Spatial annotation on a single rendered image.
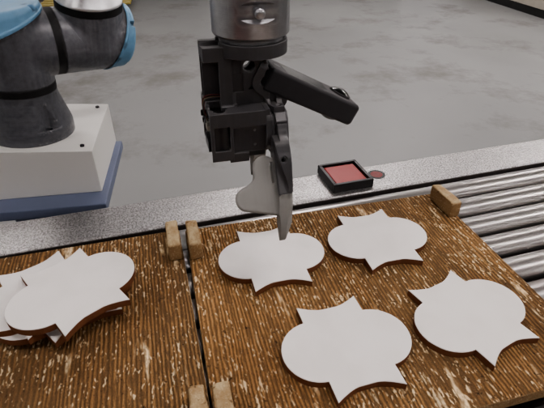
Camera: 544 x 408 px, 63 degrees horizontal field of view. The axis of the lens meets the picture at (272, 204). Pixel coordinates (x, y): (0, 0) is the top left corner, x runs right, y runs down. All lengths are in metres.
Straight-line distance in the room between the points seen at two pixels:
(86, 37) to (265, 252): 0.52
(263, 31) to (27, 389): 0.41
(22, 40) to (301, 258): 0.58
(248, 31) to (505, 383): 0.42
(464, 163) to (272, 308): 0.54
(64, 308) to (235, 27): 0.34
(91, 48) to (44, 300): 0.50
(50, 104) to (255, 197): 0.55
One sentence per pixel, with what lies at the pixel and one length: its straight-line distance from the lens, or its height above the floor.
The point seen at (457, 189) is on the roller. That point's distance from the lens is 0.85.
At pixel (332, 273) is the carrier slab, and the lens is 0.59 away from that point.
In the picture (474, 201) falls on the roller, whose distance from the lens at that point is 0.82.
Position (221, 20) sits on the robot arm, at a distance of 0.44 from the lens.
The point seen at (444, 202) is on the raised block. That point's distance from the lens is 0.74.
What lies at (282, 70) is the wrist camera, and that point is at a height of 1.19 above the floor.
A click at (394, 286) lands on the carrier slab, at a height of 0.94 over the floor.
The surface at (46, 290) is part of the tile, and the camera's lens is 0.57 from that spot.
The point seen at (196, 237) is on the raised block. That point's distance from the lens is 0.61.
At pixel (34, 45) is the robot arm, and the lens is 0.89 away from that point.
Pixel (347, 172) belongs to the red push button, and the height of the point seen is 0.93.
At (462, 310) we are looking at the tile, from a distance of 0.57.
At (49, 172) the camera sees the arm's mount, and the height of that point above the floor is 0.92.
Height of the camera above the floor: 1.34
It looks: 34 degrees down
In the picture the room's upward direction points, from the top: straight up
